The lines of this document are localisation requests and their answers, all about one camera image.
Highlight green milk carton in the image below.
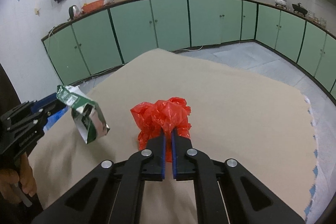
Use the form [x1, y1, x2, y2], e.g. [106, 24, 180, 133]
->
[56, 85, 110, 144]

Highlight red plastic bag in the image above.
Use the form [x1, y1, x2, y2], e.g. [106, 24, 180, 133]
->
[130, 97, 191, 162]

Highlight green lower kitchen cabinets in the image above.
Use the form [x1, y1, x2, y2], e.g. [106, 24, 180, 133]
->
[42, 0, 335, 97]

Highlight person left hand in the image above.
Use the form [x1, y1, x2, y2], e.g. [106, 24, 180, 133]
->
[1, 153, 37, 205]

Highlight beige tablecloth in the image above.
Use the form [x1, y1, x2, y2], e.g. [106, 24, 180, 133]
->
[29, 49, 317, 222]

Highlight electric kettle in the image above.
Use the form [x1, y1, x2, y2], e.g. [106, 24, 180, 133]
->
[68, 5, 81, 20]

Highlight orange basin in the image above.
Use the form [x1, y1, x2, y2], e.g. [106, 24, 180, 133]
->
[82, 0, 104, 14]

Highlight black wok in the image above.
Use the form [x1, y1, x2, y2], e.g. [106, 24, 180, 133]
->
[292, 3, 308, 17]

